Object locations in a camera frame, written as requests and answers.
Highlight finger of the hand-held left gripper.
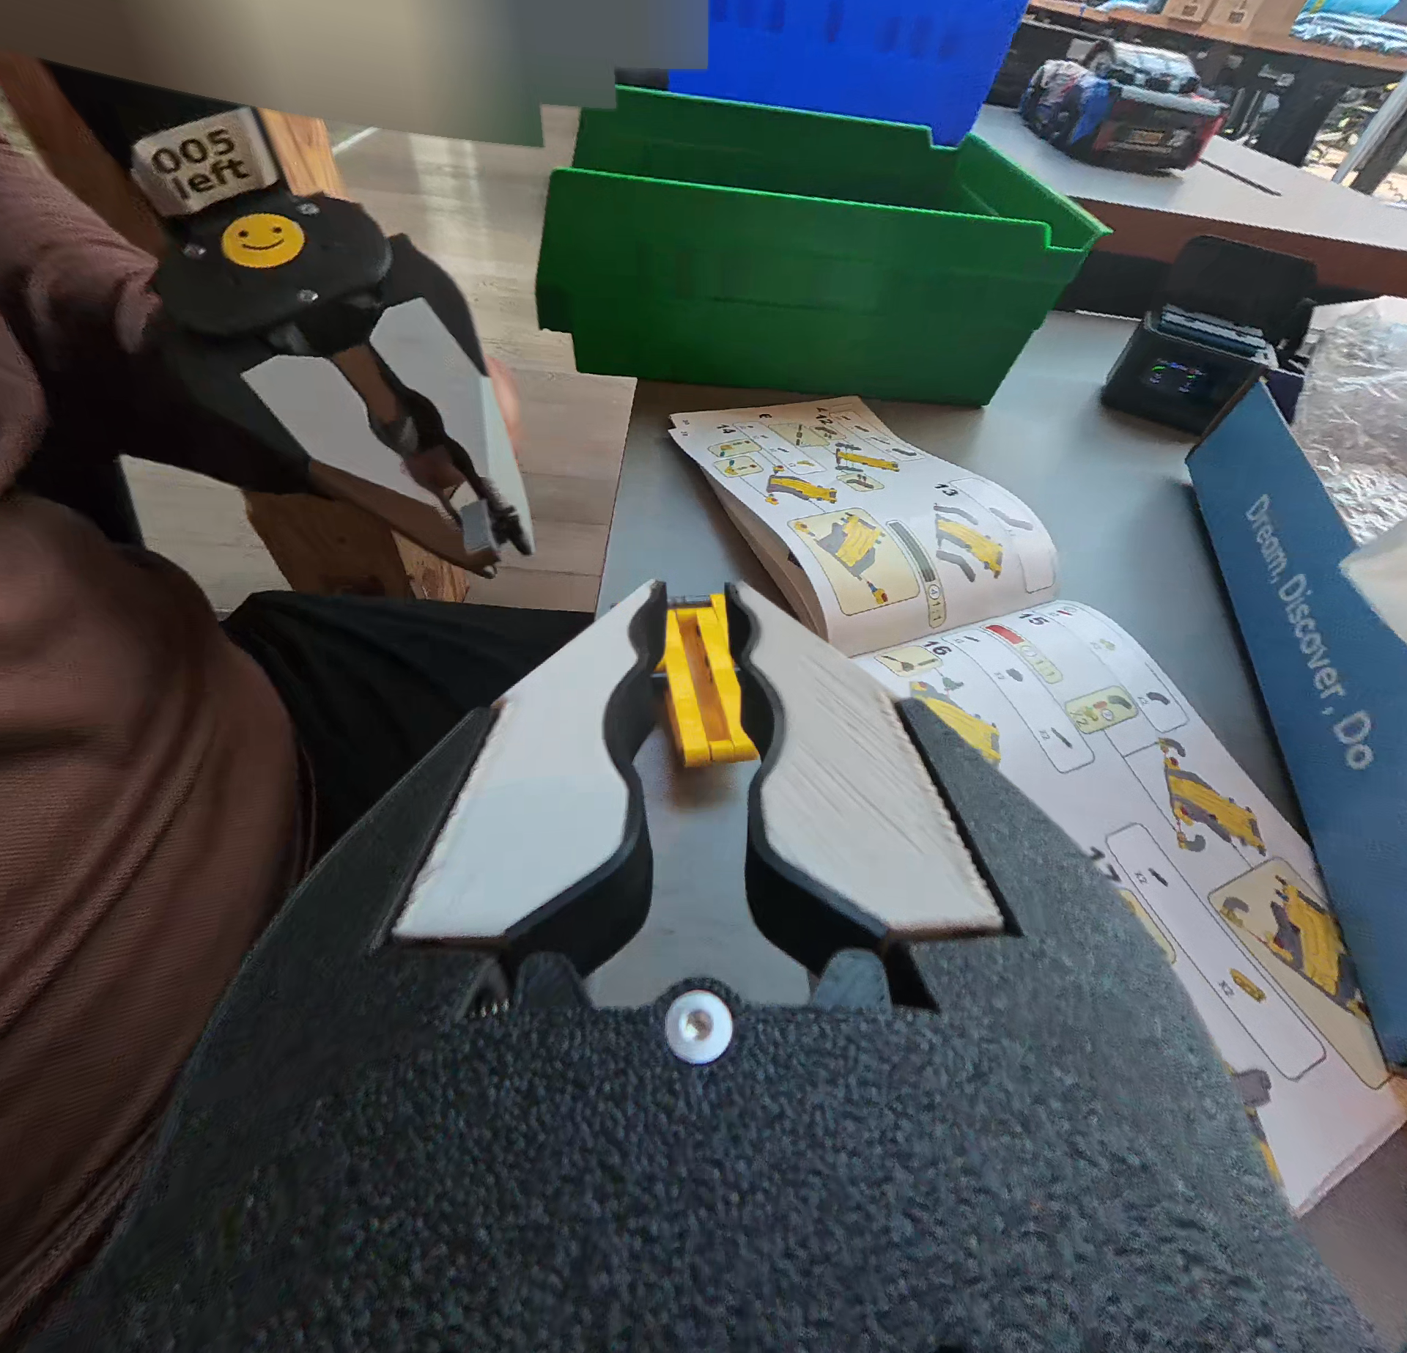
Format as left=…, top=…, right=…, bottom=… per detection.
left=240, top=350, right=503, bottom=583
left=369, top=297, right=539, bottom=556

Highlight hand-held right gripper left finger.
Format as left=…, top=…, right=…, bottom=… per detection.
left=394, top=580, right=671, bottom=974

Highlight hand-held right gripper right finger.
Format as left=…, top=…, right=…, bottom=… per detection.
left=725, top=583, right=1007, bottom=992

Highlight yellow brick assembly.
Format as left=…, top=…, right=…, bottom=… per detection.
left=653, top=594, right=762, bottom=770

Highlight person's left forearm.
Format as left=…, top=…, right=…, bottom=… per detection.
left=0, top=138, right=193, bottom=497

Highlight grey desk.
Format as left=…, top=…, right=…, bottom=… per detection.
left=594, top=308, right=1407, bottom=1353

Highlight open instruction booklet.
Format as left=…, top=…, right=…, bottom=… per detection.
left=669, top=394, right=1391, bottom=1212

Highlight green plastic bin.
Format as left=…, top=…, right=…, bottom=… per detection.
left=537, top=86, right=1112, bottom=407

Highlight blue cardboard box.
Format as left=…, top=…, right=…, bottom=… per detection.
left=1186, top=380, right=1407, bottom=937

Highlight blue plastic bin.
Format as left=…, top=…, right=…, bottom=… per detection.
left=669, top=0, right=1040, bottom=148

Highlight clear plastic bags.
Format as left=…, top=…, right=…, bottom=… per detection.
left=1297, top=297, right=1407, bottom=545

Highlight grey side table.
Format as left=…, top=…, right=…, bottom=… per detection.
left=978, top=99, right=1407, bottom=266

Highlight wooden post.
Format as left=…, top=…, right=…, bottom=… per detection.
left=0, top=55, right=474, bottom=607

